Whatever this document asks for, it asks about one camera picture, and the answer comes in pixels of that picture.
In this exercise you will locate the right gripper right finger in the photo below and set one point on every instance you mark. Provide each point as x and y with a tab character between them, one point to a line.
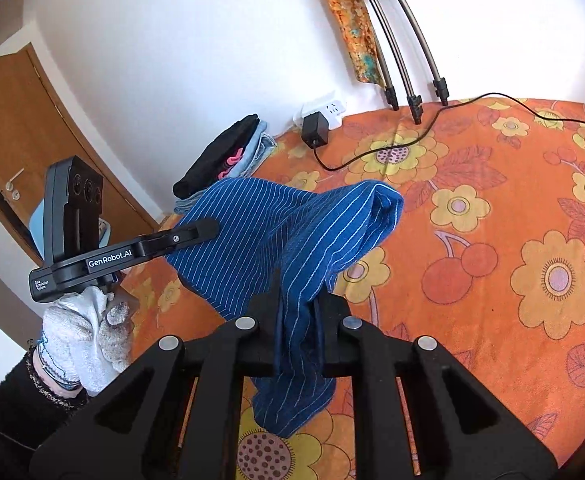
418	412

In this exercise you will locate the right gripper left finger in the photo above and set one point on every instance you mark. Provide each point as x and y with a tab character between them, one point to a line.
174	413

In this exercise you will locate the blue striped boxer shorts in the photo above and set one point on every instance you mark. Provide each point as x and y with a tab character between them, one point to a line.
308	238

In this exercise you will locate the left black sleeved forearm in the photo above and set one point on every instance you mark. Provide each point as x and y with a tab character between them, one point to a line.
30	413

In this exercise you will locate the left white gloved hand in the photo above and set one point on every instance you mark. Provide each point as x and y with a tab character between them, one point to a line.
86	340

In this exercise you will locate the light blue chair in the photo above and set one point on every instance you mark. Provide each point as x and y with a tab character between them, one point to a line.
36	228

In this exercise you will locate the wooden door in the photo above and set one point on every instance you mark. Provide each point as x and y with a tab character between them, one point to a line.
37	130

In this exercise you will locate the black folded garment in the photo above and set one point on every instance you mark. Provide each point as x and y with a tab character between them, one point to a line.
217	158

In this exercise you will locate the orange floral bedsheet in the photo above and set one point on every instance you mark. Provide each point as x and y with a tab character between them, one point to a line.
489	255

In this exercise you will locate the light blue folded jeans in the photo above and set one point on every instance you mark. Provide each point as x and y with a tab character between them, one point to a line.
261	145

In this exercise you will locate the black power adapter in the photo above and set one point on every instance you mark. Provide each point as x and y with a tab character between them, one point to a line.
315	130

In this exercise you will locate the white power strip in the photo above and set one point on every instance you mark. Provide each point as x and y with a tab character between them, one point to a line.
332	110

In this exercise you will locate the orange floral scarf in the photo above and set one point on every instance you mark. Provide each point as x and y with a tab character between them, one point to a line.
356	32

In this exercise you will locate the silver tripod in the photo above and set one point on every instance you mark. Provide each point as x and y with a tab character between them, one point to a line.
398	40

